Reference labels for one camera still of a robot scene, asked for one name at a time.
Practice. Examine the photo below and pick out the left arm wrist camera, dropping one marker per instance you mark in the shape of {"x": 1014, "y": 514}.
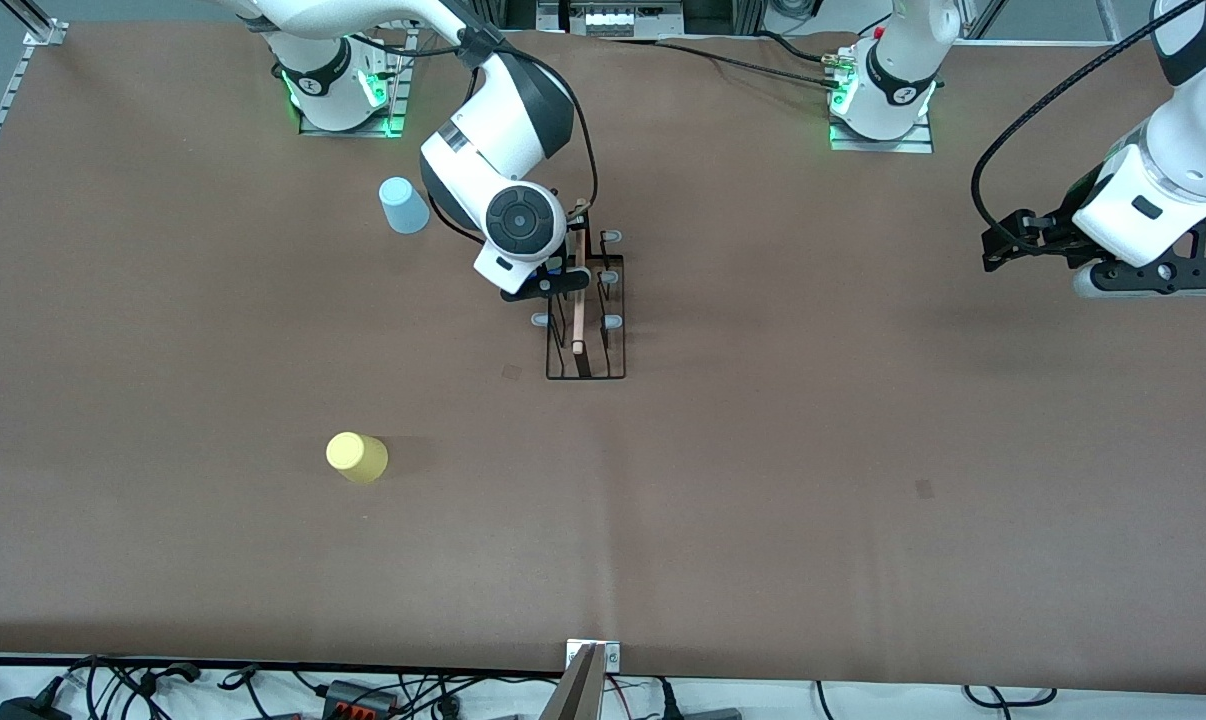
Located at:
{"x": 1158, "y": 275}

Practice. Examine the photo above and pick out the metal mounting bracket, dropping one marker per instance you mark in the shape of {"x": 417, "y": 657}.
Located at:
{"x": 611, "y": 656}

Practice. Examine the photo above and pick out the light blue plastic cup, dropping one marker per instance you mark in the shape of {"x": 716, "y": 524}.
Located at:
{"x": 403, "y": 205}

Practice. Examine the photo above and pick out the grey electronics box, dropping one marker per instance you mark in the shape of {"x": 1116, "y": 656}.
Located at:
{"x": 618, "y": 18}

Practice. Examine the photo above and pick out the black box orange connectors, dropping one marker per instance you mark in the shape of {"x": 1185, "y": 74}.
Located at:
{"x": 358, "y": 697}

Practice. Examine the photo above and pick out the grey camera pole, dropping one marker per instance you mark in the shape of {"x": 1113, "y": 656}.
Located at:
{"x": 575, "y": 695}

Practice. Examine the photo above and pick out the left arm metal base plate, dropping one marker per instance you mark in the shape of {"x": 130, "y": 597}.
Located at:
{"x": 881, "y": 145}

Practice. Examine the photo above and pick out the left arm gripper black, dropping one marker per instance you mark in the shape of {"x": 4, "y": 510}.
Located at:
{"x": 1061, "y": 229}

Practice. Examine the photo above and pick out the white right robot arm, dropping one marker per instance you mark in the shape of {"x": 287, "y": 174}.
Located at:
{"x": 503, "y": 130}

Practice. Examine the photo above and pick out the black power adapter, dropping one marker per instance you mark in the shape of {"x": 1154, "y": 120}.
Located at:
{"x": 33, "y": 710}

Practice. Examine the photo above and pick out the right arm gripper black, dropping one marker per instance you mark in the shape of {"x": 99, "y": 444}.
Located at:
{"x": 554, "y": 284}

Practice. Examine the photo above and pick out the yellow plastic cup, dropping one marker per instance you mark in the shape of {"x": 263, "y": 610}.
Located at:
{"x": 356, "y": 455}

